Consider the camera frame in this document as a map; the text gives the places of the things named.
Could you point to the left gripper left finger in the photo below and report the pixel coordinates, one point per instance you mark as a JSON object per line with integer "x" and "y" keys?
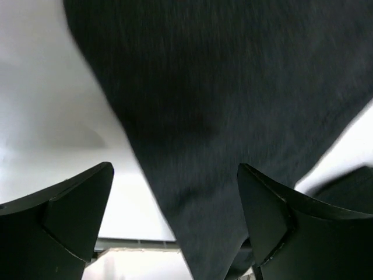
{"x": 51, "y": 234}

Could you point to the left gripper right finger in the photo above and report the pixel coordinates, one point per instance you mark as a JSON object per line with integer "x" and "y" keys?
{"x": 324, "y": 234}

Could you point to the black trousers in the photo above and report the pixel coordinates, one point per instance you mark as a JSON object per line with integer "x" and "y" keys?
{"x": 203, "y": 86}

